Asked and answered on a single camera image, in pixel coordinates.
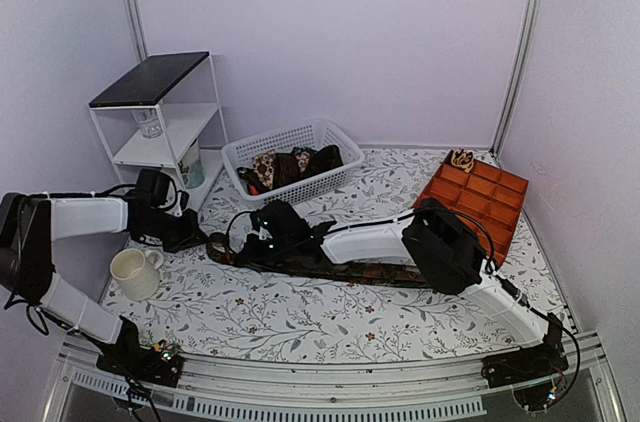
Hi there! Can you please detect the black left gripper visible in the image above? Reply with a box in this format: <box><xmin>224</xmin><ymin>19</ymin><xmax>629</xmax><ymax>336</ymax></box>
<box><xmin>141</xmin><ymin>207</ymin><xmax>209</xmax><ymax>253</ymax></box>

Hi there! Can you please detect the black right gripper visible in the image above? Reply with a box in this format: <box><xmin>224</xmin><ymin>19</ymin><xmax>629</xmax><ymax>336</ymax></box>
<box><xmin>236</xmin><ymin>232</ymin><xmax>295</xmax><ymax>271</ymax></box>

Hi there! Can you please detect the green brown patterned tie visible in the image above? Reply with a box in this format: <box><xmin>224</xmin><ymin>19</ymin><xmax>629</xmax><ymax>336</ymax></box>
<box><xmin>206</xmin><ymin>232</ymin><xmax>428</xmax><ymax>288</ymax></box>

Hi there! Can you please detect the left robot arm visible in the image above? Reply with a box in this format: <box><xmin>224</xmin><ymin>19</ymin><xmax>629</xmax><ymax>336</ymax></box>
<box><xmin>1</xmin><ymin>169</ymin><xmax>207</xmax><ymax>376</ymax></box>

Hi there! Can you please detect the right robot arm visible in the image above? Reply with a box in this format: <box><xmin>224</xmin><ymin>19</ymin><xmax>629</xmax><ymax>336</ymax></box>
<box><xmin>234</xmin><ymin>199</ymin><xmax>567</xmax><ymax>378</ymax></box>

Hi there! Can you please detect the cream ceramic mug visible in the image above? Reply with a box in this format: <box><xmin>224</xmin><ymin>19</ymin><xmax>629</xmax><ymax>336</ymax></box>
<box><xmin>110</xmin><ymin>248</ymin><xmax>165</xmax><ymax>302</ymax></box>

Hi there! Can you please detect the floral table mat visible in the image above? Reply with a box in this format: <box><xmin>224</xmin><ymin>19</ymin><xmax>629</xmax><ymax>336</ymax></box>
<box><xmin>102</xmin><ymin>148</ymin><xmax>576</xmax><ymax>364</ymax></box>

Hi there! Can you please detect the cream paisley tie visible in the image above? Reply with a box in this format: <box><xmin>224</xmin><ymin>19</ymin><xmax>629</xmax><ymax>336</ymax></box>
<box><xmin>253</xmin><ymin>150</ymin><xmax>277</xmax><ymax>190</ymax></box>

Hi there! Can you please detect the dark red patterned tie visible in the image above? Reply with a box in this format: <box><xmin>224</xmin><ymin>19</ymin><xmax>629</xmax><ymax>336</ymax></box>
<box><xmin>273</xmin><ymin>153</ymin><xmax>301</xmax><ymax>189</ymax></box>

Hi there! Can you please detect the white plastic basket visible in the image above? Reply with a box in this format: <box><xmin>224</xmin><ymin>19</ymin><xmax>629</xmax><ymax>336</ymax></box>
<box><xmin>222</xmin><ymin>119</ymin><xmax>365</xmax><ymax>208</ymax></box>

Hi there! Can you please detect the clear drinking glass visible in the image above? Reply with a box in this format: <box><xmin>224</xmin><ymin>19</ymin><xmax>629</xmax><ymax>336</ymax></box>
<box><xmin>131</xmin><ymin>108</ymin><xmax>163</xmax><ymax>139</ymax></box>

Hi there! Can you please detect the black shiny tie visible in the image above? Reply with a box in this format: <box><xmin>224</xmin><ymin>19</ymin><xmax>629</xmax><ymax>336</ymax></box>
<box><xmin>302</xmin><ymin>145</ymin><xmax>343</xmax><ymax>178</ymax></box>

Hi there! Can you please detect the white shelf with black top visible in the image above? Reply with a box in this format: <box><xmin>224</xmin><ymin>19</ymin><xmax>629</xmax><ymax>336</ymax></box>
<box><xmin>89</xmin><ymin>51</ymin><xmax>229</xmax><ymax>210</ymax></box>

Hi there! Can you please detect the rolled beige patterned tie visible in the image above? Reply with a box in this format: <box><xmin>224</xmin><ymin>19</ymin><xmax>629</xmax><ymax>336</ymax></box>
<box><xmin>447</xmin><ymin>148</ymin><xmax>475</xmax><ymax>174</ymax></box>

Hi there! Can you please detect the orange compartment tray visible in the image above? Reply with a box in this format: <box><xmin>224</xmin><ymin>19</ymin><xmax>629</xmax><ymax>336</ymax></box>
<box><xmin>413</xmin><ymin>151</ymin><xmax>529</xmax><ymax>266</ymax></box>

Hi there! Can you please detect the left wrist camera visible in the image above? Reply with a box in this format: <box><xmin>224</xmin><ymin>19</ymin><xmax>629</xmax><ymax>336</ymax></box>
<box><xmin>171</xmin><ymin>190</ymin><xmax>190</xmax><ymax>217</ymax></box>

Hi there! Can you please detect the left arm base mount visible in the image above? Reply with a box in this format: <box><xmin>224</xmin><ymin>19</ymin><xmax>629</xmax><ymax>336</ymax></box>
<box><xmin>96</xmin><ymin>341</ymin><xmax>184</xmax><ymax>388</ymax></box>

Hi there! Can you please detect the metal front rail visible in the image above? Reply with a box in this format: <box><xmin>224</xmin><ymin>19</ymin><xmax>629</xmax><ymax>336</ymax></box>
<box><xmin>43</xmin><ymin>332</ymin><xmax>632</xmax><ymax>421</ymax></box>

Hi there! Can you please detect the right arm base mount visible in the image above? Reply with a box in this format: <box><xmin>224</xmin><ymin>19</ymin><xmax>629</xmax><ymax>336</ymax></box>
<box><xmin>480</xmin><ymin>334</ymin><xmax>582</xmax><ymax>413</ymax></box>

